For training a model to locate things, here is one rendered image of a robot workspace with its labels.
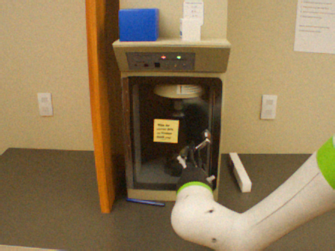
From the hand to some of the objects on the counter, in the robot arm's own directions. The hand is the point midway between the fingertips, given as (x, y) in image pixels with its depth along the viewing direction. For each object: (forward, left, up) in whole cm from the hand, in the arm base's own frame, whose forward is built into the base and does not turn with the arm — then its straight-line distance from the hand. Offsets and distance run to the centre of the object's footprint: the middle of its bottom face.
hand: (193, 152), depth 107 cm
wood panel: (+20, +31, -20) cm, 42 cm away
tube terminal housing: (+18, +9, -22) cm, 29 cm away
